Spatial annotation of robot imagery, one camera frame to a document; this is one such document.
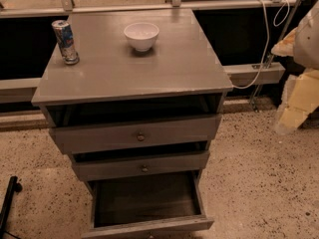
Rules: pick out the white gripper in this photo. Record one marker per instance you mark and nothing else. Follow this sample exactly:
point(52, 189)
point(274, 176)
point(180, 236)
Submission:
point(308, 40)

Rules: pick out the grey bottom drawer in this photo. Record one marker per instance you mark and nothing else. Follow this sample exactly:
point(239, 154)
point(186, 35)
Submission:
point(147, 207)

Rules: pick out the grey drawer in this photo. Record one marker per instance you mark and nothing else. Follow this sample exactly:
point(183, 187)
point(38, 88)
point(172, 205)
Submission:
point(111, 136)
point(147, 207)
point(142, 165)

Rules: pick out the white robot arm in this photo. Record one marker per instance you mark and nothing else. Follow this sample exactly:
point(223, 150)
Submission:
point(306, 46)

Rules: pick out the grey middle drawer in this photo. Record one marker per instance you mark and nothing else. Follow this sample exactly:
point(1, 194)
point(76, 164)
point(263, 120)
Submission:
point(142, 165)

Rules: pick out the grey wooden drawer cabinet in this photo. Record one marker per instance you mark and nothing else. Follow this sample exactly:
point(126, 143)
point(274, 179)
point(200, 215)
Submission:
point(181, 47)

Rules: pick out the grey top drawer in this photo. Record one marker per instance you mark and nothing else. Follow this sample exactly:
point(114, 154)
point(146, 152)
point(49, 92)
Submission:
point(111, 136)

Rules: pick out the thin metal diagonal rod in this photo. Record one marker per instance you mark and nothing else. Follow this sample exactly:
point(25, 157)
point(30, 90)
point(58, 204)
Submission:
point(292, 6)

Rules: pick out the white ceramic bowl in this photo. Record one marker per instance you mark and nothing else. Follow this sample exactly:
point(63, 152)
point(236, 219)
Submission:
point(141, 36)

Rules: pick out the blue silver drink can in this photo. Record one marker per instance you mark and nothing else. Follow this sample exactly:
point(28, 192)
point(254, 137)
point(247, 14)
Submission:
point(65, 40)

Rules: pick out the black stand leg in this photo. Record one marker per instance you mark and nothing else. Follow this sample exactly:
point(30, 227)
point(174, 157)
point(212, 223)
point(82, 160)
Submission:
point(13, 186)

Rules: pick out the metal rail frame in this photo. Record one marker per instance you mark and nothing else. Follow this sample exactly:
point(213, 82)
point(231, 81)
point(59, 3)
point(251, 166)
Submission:
point(101, 85)

